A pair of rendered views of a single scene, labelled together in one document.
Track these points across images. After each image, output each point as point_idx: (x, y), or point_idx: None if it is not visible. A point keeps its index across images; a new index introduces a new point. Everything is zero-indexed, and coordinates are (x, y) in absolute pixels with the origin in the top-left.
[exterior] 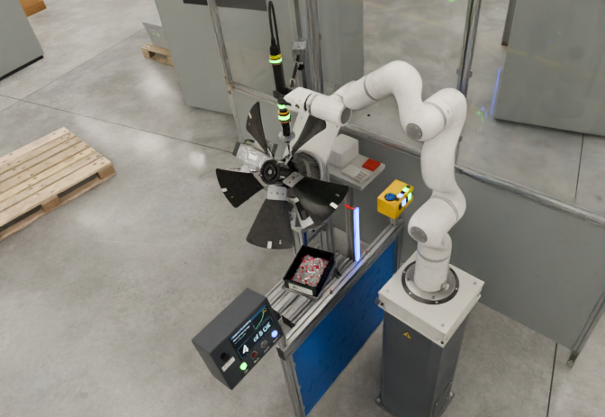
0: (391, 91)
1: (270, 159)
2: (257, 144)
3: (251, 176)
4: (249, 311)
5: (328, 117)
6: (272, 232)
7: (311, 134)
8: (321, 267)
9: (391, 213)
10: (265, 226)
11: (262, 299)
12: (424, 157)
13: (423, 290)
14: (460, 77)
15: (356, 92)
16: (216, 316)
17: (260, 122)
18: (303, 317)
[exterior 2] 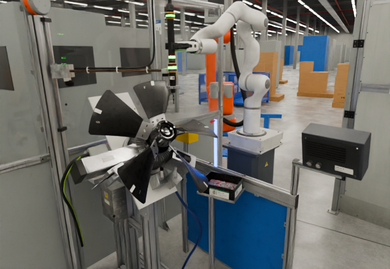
0: (243, 13)
1: (159, 121)
2: (96, 150)
3: (150, 150)
4: (325, 125)
5: (212, 46)
6: (198, 175)
7: (167, 91)
8: (219, 180)
9: (196, 137)
10: (194, 173)
11: (313, 123)
12: (255, 45)
13: (259, 132)
14: (155, 67)
15: (228, 20)
16: (335, 138)
17: (123, 103)
18: (267, 186)
